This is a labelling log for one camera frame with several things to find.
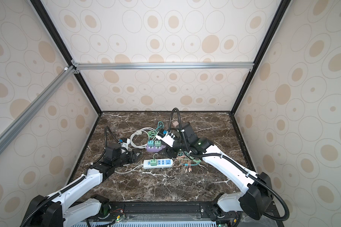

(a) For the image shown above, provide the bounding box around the horizontal aluminium rail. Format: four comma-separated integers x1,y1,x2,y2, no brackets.
75,62,254,70

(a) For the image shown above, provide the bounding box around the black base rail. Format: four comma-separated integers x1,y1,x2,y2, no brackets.
75,201,283,227

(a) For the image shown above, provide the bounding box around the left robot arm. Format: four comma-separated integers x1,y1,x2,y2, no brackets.
21,143,142,227

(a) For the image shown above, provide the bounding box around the green usb cable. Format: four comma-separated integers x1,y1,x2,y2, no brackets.
147,129,202,168

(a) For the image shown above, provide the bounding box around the purple power strip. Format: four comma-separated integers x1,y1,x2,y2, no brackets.
146,145,166,153

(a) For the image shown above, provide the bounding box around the pink usb cable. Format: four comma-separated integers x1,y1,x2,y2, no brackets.
171,154,194,174

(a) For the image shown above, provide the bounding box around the white blue power strip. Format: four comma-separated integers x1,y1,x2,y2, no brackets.
143,159,173,169

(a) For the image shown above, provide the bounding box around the left aluminium rail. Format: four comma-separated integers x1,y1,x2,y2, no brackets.
0,66,74,155

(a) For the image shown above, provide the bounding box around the purple strip white cord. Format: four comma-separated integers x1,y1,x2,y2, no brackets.
129,127,155,149

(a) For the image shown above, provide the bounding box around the light green charger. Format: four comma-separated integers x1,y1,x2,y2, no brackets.
150,159,158,166

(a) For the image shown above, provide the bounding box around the pink charger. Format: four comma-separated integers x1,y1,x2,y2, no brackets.
172,121,179,127

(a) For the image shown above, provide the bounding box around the teal charger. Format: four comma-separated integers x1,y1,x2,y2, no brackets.
147,140,154,147

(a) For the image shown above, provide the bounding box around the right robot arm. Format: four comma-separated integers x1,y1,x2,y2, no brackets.
157,124,290,221

